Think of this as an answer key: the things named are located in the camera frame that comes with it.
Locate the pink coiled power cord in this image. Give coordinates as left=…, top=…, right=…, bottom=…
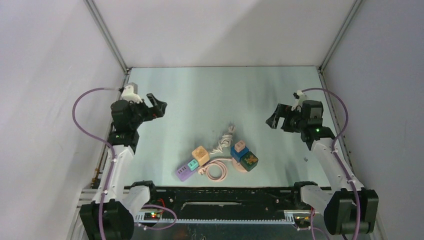
left=196, top=157, right=233, bottom=182

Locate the pink round power strip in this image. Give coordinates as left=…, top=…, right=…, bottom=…
left=231, top=158, right=248, bottom=173

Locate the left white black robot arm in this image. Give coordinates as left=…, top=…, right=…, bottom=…
left=79, top=93, right=168, bottom=240

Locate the white coiled power cord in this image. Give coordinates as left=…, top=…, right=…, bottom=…
left=209, top=125, right=237, bottom=156

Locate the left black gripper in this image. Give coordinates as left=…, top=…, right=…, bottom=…
left=128, top=93, right=166, bottom=130

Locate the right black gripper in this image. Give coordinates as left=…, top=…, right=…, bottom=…
left=265, top=103, right=307, bottom=134

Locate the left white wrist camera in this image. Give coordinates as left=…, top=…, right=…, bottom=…
left=120, top=83, right=144, bottom=103

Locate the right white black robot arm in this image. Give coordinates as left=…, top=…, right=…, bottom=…
left=266, top=100, right=379, bottom=235

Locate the beige cube socket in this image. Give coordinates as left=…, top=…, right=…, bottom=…
left=191, top=146, right=211, bottom=167

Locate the white cable duct rail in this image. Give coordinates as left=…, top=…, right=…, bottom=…
left=134, top=211, right=297, bottom=224

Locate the small brown plug adapter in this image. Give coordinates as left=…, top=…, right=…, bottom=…
left=234, top=140, right=246, bottom=152

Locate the blue cube socket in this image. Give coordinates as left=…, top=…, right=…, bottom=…
left=230, top=145, right=250, bottom=163

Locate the dark green cube socket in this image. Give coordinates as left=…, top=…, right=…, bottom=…
left=239, top=151, right=259, bottom=172

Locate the purple power strip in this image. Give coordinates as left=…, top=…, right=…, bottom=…
left=175, top=163, right=198, bottom=182

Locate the teal USB charger plug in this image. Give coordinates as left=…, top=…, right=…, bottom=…
left=187, top=159, right=199, bottom=171

